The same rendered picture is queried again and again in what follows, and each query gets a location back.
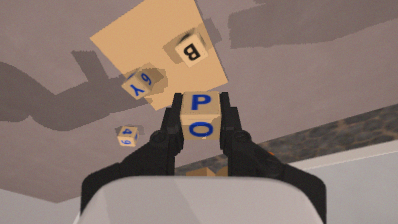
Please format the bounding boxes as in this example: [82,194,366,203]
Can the tan mat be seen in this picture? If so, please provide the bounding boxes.
[90,0,228,110]

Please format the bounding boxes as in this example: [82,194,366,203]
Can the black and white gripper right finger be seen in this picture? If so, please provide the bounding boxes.
[219,92,327,224]

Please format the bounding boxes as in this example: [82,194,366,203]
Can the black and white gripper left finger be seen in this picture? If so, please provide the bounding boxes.
[80,93,184,216]

